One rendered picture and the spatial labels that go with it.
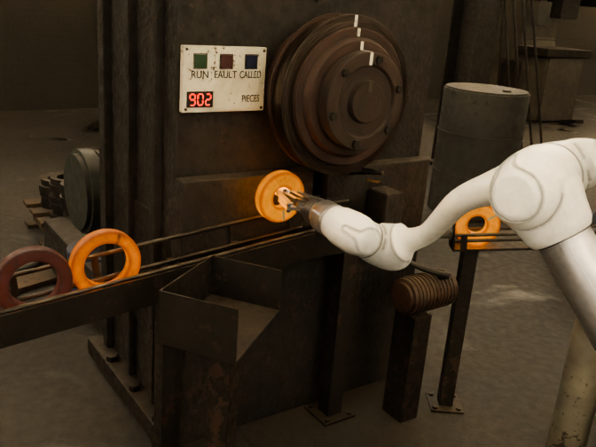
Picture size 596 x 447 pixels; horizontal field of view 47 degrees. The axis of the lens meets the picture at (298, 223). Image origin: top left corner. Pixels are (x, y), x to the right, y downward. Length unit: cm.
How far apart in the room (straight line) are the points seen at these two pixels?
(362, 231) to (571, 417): 107
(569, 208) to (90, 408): 177
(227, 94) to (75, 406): 121
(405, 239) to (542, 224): 58
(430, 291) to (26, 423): 139
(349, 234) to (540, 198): 60
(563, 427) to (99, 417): 153
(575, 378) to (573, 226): 114
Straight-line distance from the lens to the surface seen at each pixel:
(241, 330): 171
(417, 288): 227
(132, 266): 187
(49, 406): 256
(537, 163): 128
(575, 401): 242
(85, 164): 307
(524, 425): 267
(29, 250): 176
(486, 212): 236
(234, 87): 199
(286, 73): 192
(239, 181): 202
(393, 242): 180
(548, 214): 127
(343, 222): 172
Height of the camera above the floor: 139
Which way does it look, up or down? 18 degrees down
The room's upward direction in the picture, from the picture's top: 5 degrees clockwise
